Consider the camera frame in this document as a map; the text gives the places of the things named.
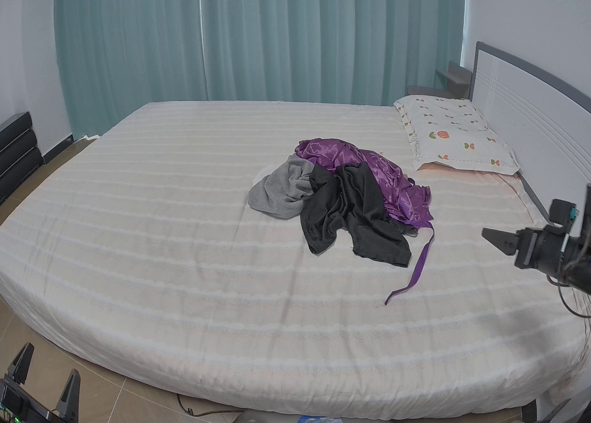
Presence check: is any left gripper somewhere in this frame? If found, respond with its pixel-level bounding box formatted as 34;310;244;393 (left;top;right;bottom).
0;343;82;423

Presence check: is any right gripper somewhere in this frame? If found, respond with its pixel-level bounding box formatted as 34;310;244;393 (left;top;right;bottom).
482;227;566;274

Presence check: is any black T-shirt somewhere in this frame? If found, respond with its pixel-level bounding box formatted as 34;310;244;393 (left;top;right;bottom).
300;162;412;268

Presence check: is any bed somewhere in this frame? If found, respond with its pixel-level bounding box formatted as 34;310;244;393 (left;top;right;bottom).
0;41;591;415

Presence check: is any white printed pillow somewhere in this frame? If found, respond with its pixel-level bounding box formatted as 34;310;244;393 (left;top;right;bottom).
393;95;521;176

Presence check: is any grey bedside table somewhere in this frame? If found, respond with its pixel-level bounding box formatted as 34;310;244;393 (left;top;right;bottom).
408;61;472;100

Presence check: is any purple satin garment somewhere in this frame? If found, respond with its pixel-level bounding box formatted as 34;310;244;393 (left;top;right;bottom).
295;138;437;306

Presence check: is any black chest of drawers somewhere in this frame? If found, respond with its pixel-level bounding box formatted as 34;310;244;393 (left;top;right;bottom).
0;112;45;205

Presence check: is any grey garment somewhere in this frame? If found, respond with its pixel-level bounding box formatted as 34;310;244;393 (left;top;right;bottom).
248;155;319;219

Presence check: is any blue-green curtain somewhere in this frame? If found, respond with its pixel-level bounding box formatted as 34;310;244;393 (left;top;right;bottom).
54;0;206;140
202;0;467;108

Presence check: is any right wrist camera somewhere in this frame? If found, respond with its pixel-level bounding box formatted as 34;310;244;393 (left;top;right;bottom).
549;199;579;237

